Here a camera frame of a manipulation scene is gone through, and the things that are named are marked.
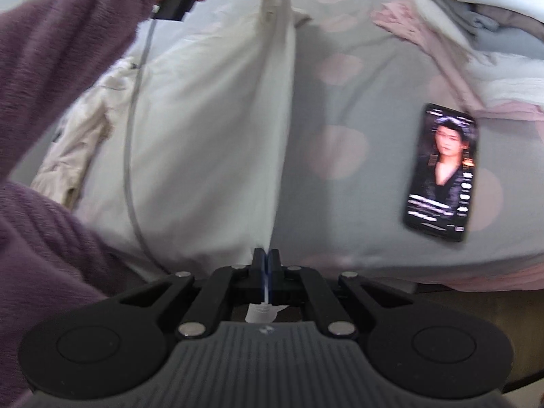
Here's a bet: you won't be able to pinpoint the white shirt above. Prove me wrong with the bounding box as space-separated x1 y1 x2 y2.
72 0 298 324

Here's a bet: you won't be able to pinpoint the folded grey garment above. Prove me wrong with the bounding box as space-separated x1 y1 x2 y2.
427 0 502 37

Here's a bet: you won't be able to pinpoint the beige garment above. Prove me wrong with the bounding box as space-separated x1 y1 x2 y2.
30 57 141 209

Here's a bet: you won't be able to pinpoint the pink clothes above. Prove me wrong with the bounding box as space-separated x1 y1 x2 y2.
370 0 544 137

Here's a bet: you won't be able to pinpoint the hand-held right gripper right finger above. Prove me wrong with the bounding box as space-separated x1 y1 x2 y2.
267 249 415 341

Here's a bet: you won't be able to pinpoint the black smartphone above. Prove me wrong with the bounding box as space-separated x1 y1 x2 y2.
402 103 480 243

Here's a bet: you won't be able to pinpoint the person's purple fleece top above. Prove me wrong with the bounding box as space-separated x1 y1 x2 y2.
0 181 147 408

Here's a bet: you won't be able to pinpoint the person's left forearm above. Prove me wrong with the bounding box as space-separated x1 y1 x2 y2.
0 0 161 179

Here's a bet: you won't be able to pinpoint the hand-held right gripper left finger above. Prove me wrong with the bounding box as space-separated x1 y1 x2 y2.
119 248 267 341

